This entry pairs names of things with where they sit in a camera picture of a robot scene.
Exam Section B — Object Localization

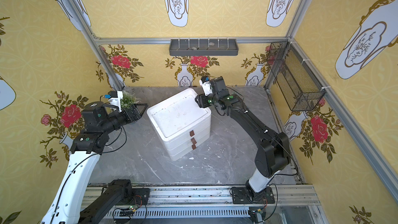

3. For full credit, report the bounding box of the white plastic drawer cabinet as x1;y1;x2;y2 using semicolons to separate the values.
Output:
147;88;211;161

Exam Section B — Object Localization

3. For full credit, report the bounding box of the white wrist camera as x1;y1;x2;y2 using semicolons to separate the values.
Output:
200;76;212;96
104;91;123;112

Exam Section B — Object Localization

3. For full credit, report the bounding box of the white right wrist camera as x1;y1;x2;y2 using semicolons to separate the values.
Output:
200;76;212;96

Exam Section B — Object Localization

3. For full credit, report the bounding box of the grey wall shelf tray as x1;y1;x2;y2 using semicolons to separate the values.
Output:
169;38;239;57

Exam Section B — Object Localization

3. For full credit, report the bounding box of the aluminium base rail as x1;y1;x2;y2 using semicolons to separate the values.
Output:
80;185;327;224

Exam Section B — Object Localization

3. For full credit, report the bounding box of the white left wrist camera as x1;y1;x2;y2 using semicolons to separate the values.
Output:
104;91;123;112

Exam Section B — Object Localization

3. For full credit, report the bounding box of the black wire mesh basket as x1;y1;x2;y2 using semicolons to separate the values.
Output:
268;41;325;112

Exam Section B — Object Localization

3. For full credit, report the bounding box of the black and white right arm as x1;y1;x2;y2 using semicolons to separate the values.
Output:
195;94;291;194

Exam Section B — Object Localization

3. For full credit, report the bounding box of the green artificial potted plant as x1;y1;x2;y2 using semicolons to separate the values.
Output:
121;91;139;109

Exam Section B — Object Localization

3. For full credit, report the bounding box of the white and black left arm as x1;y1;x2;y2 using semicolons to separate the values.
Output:
41;101;148;224

